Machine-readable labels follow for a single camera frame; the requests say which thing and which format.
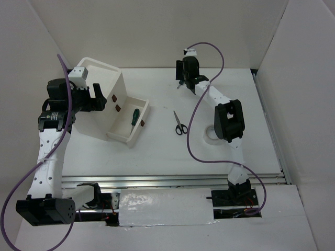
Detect short green screwdriver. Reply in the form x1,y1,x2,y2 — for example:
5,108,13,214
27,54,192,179
177,80,183,89

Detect white drawer cabinet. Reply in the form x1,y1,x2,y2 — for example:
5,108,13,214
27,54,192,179
74,57,127,141

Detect white drawer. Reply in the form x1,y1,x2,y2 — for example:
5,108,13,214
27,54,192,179
107,96,150,148

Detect long green screwdriver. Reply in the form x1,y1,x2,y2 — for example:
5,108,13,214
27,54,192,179
130,108,140,135

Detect clear tape roll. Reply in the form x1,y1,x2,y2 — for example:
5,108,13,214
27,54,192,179
203,125,223,145

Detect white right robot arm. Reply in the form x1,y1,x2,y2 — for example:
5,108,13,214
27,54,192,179
176,56,254,206

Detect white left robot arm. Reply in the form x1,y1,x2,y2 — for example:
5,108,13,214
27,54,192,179
16,78,107,226

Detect white foam cover panel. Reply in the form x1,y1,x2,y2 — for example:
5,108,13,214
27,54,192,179
118,188,214,226

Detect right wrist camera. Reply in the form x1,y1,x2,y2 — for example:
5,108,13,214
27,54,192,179
183,48,197,56

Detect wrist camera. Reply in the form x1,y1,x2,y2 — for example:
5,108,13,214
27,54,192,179
183,48,197,56
68,66,88,88

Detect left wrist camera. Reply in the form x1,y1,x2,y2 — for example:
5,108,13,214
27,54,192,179
68,66,88,88

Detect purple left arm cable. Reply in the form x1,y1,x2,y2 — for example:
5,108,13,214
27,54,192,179
0,54,82,251

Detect black handled scissors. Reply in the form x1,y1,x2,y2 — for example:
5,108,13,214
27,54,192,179
173,111,188,135

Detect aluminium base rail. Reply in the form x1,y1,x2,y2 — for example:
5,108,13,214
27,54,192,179
61,174,287,190

